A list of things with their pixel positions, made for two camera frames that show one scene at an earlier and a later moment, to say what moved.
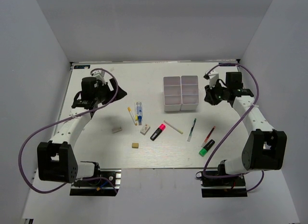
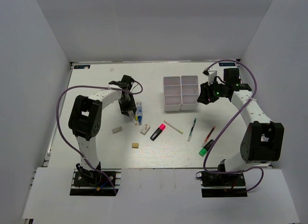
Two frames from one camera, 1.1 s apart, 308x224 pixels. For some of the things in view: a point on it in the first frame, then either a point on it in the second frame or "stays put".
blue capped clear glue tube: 139,112 stays put
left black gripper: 106,86 -> 132,106
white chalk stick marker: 173,127 stays put
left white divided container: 172,89 stays put
